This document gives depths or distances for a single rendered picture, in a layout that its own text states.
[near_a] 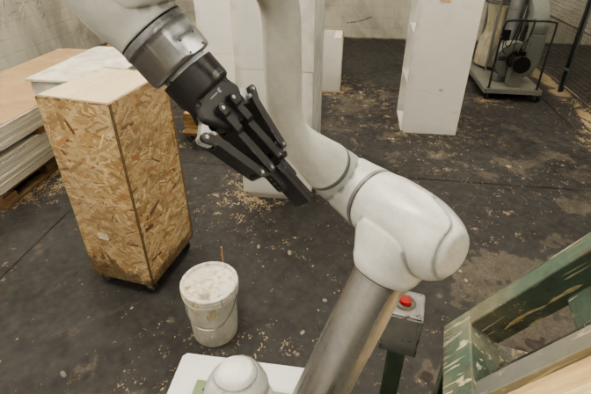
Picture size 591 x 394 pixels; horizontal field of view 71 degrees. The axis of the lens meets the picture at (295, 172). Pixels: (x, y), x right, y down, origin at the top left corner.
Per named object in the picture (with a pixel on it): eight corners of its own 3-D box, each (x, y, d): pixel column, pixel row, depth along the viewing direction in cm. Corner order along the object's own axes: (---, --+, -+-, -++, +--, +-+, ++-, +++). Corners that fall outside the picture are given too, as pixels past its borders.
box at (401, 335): (382, 322, 147) (388, 285, 137) (417, 330, 143) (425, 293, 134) (377, 350, 137) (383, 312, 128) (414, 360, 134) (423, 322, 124)
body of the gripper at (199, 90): (178, 71, 47) (234, 133, 49) (219, 39, 52) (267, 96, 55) (151, 98, 52) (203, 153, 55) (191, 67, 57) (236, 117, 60)
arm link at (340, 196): (329, 130, 85) (375, 155, 76) (369, 168, 98) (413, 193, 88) (292, 181, 85) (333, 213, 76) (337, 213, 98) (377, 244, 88)
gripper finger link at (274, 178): (266, 158, 55) (254, 172, 54) (289, 185, 57) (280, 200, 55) (259, 161, 57) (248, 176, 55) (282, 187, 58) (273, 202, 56)
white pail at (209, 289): (200, 302, 250) (190, 242, 226) (248, 308, 246) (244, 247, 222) (180, 347, 223) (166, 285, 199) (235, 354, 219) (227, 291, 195)
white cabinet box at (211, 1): (220, 36, 533) (215, -26, 497) (265, 38, 527) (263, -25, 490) (200, 53, 465) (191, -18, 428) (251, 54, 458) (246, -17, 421)
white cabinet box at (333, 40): (301, 79, 609) (302, 29, 572) (341, 81, 602) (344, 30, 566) (297, 90, 571) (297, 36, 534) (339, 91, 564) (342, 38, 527)
